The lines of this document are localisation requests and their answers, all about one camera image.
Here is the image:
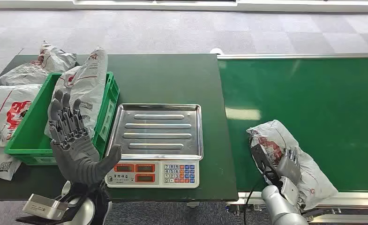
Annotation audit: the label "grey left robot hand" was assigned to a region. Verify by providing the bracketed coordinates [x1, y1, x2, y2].
[47, 89, 122, 187]

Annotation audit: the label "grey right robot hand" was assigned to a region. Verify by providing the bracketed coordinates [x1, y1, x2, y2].
[275, 148, 303, 185]

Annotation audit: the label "white red-print mailer package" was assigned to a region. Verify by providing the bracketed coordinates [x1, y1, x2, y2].
[246, 120, 339, 210]

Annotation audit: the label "wrinkled white mailer package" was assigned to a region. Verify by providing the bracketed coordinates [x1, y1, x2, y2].
[0, 40, 78, 87]

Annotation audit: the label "green plastic crate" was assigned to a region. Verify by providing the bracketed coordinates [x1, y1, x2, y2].
[4, 72, 120, 166]

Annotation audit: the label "tall white mailer black letters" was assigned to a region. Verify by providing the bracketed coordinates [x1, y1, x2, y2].
[44, 47, 109, 147]

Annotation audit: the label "flat white mailer red picture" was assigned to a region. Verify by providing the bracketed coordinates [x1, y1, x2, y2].
[0, 83, 43, 148]

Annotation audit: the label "white electronic scale steel tray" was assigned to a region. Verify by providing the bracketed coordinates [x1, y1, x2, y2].
[104, 103, 204, 189]

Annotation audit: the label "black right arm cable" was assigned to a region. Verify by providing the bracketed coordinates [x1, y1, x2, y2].
[242, 177, 266, 225]

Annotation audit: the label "green conveyor belt aluminium frame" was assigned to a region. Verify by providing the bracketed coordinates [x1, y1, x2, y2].
[216, 52, 368, 224]

